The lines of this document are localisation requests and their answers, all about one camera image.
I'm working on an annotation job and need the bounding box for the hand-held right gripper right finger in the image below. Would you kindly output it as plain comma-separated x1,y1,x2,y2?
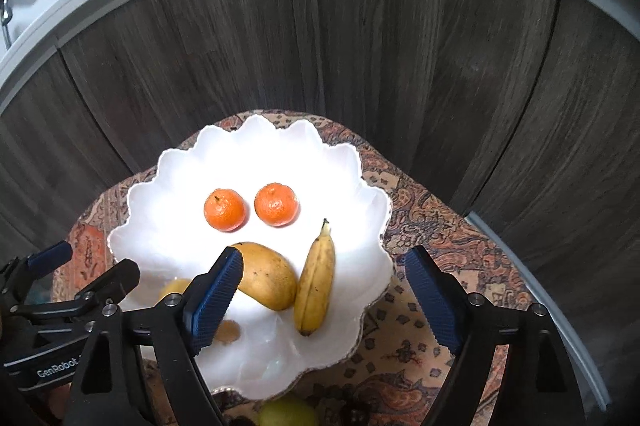
403,245,586,426

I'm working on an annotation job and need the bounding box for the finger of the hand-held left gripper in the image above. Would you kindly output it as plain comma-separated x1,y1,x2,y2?
0,241,74,307
75,259,142,308

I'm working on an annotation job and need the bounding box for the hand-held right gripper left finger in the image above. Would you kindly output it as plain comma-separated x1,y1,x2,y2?
70,245,246,426

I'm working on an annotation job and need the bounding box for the small tan round fruit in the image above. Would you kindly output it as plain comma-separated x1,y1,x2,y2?
216,320,242,344

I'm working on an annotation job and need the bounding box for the yellow lemon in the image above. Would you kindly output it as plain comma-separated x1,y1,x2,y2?
157,279,194,305

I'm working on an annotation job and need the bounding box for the yellow mango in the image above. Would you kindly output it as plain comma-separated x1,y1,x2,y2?
232,242,299,312

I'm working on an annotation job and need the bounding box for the orange tangerine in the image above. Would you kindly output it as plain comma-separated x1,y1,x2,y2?
254,183,300,227
203,188,249,232

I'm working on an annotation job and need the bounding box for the small yellow banana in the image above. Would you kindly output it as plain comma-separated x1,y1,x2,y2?
293,219,336,337

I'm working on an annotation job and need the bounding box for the white scalloped bowl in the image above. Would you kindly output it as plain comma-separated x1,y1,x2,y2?
107,113,396,402

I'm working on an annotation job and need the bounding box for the paisley patterned tablecloth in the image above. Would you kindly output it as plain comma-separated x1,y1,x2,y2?
52,109,532,426

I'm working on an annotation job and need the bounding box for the green apple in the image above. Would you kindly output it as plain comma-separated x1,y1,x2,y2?
257,396,321,426

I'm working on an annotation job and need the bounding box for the wood-grain kitchen base cabinet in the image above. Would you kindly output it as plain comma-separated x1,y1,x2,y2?
0,0,640,426

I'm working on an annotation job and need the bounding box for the grey metal rail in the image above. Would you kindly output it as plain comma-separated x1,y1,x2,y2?
465,211,612,409

